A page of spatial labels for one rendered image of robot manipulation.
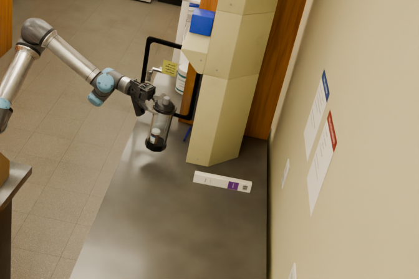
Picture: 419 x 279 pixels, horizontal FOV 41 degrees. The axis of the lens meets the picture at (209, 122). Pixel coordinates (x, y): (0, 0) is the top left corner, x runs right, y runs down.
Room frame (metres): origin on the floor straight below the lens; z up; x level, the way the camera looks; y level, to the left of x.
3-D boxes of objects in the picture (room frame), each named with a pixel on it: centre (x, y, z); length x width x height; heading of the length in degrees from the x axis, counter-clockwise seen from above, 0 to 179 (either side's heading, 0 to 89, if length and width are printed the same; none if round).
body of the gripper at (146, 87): (2.29, 0.34, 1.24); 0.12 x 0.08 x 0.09; 65
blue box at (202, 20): (2.51, 0.13, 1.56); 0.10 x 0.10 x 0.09; 1
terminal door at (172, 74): (2.58, 0.24, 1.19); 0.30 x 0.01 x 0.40; 81
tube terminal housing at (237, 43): (2.41, -0.05, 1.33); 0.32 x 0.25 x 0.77; 1
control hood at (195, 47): (2.41, 0.13, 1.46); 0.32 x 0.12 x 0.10; 1
